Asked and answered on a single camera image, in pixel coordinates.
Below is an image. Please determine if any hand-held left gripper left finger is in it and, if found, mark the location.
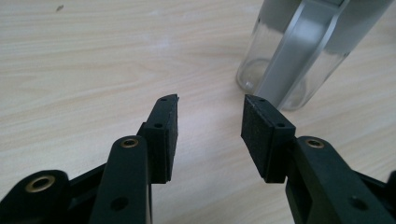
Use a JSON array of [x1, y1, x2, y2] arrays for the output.
[[88, 93, 180, 224]]

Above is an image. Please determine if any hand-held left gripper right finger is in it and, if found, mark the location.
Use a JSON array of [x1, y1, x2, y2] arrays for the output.
[[241, 94, 396, 224]]

